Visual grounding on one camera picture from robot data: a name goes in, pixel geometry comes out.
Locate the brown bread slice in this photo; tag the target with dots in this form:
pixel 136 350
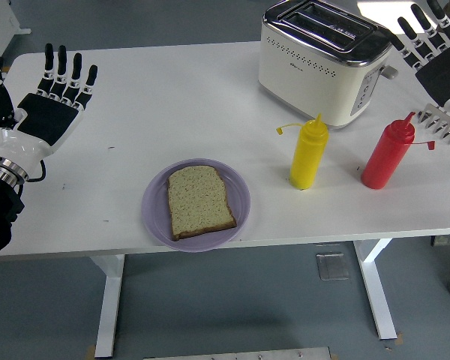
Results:
pixel 200 202

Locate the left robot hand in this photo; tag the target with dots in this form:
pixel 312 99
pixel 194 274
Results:
pixel 48 120

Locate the purple round plate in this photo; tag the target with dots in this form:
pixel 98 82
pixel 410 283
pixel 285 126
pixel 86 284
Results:
pixel 240 195

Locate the red squeeze bottle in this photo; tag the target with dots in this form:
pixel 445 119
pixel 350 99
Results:
pixel 386 157

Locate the grey metal base plate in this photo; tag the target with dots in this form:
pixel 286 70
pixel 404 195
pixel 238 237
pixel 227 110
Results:
pixel 236 354

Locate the white table leg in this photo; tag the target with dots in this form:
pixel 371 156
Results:
pixel 110 300
pixel 377 292

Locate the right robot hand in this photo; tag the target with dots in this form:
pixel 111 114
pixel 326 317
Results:
pixel 444 75

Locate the yellow squeeze bottle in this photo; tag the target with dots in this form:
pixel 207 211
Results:
pixel 307 157

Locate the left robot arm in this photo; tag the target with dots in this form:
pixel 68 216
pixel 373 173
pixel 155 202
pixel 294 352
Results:
pixel 0 206

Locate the table control panel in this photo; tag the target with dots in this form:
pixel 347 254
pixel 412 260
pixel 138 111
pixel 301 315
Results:
pixel 448 240

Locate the white equipment cabinet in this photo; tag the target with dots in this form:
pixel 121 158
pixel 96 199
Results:
pixel 0 30

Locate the cream and silver toaster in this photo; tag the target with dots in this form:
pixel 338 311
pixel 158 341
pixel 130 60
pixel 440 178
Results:
pixel 303 82

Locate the silver metal bread rack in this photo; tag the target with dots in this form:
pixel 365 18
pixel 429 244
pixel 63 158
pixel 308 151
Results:
pixel 440 120

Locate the metal floor cover plate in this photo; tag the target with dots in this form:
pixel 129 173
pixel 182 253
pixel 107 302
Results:
pixel 333 266

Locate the brown floor tape piece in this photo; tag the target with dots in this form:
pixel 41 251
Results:
pixel 400 338
pixel 90 351

